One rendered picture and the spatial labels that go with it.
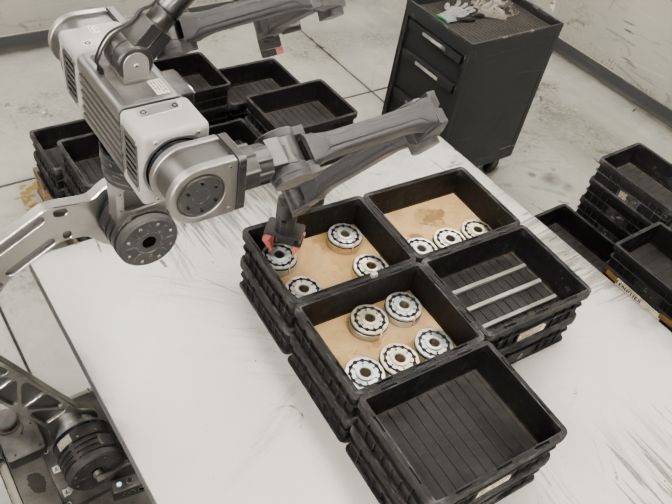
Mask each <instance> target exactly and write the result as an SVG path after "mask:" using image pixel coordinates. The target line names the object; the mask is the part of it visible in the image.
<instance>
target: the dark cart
mask: <svg viewBox="0 0 672 504"><path fill-rule="evenodd" d="M509 1H510V2H511V3H513V4H512V6H514V7H515V8H516V9H517V10H518V11H519V14H517V15H514V16H511V17H507V19H506V21H504V20H500V19H496V18H491V17H487V16H485V17H474V18H475V21H453V22H450V23H445V22H443V21H442V20H440V19H439V18H438V17H437V16H436V15H437V14H440V13H443V12H444V11H445V9H444V6H445V4H446V3H451V6H454V5H455V4H456V3H457V2H455V0H407V4H406V9H405V13H404V17H403V22H402V26H401V30H400V35H399V39H398V44H397V48H396V52H395V57H394V61H393V65H392V70H391V74H390V78H389V83H388V87H387V92H386V96H385V100H384V105H383V109H382V113H381V115H383V114H386V113H389V112H393V111H395V110H396V109H398V108H400V107H401V106H403V105H404V104H406V103H408V102H409V101H411V100H413V99H416V98H420V97H421V96H422V95H424V94H425V93H426V92H429V91H432V90H434V91H435V95H436V97H437V99H438V101H439V103H440V105H439V107H438V108H442V110H443V112H444V114H445V116H446V118H447V119H448V121H449V122H448V123H447V125H446V127H445V128H444V130H443V131H442V133H441V134H440V135H439V136H440V137H442V138H443V139H444V140H445V141H446V142H447V143H449V144H450V145H451V146H452V147H453V148H455V149H456V150H457V151H458V152H459V153H460V154H462V155H463V156H464V157H465V158H466V159H468V160H469V161H470V162H471V163H472V164H473V165H475V166H476V167H480V166H483V170H484V171H485V172H487V173H491V172H492V171H493V170H494V169H495V168H496V166H497V165H498V163H499V159H502V158H505V157H508V156H510V155H511V154H512V152H513V149H514V147H515V144H516V142H517V139H518V137H519V134H520V132H521V129H522V127H523V124H524V122H525V119H526V117H527V114H528V112H529V109H530V107H531V104H532V102H533V99H534V97H535V94H536V92H537V89H538V87H539V84H540V82H541V79H542V77H543V74H544V72H545V69H546V67H547V64H548V62H549V59H550V57H551V54H552V52H553V49H554V47H555V44H556V42H557V39H558V37H559V34H560V32H561V30H562V27H563V25H564V23H563V22H561V21H560V20H558V19H556V18H555V17H553V16H552V15H550V14H548V13H547V12H545V11H544V10H542V9H540V8H539V7H537V6H536V5H534V4H532V3H531V2H529V1H528V0H509ZM451 6H450V7H451Z"/></svg>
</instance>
